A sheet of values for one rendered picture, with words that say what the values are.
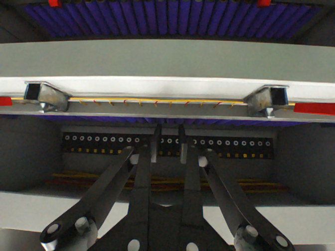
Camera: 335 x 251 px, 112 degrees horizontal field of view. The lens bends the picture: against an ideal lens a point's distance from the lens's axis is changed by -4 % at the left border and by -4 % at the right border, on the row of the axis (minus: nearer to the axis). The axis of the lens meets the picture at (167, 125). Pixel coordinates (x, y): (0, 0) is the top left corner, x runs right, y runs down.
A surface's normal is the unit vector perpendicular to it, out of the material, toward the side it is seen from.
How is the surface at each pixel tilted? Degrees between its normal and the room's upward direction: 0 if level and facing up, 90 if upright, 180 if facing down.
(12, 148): 90
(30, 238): 90
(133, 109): 107
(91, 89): 17
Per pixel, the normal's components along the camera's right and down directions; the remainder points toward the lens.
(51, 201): -0.02, -0.16
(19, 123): 1.00, 0.03
